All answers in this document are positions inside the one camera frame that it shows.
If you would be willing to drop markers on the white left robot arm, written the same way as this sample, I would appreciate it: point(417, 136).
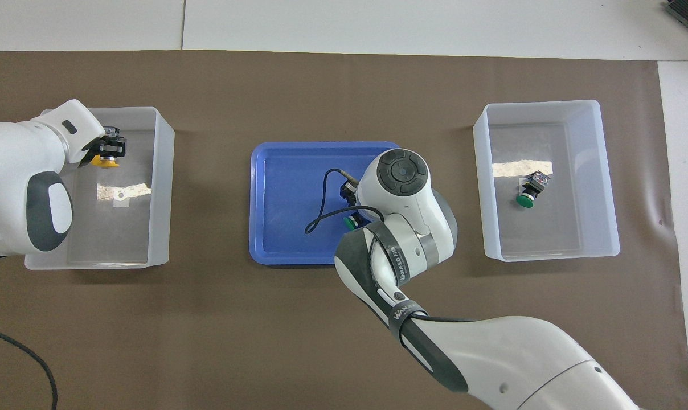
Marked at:
point(19, 171)

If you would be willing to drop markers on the green push button switch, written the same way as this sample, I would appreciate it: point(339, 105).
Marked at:
point(351, 224)
point(533, 185)

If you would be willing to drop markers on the yellow push button switch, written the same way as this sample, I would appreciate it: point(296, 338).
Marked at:
point(105, 162)

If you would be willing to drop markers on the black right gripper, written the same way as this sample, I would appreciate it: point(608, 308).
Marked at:
point(349, 192)

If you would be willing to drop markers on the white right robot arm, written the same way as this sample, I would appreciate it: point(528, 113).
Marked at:
point(492, 353)

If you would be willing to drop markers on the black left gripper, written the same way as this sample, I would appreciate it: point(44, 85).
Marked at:
point(92, 152)

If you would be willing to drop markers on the translucent white plastic box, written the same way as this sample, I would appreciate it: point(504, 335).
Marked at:
point(116, 239)
point(549, 233)

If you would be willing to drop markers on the blue plastic tray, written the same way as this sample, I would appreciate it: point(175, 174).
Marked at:
point(287, 199)

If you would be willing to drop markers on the brown paper table mat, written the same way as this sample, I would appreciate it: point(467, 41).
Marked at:
point(207, 330)

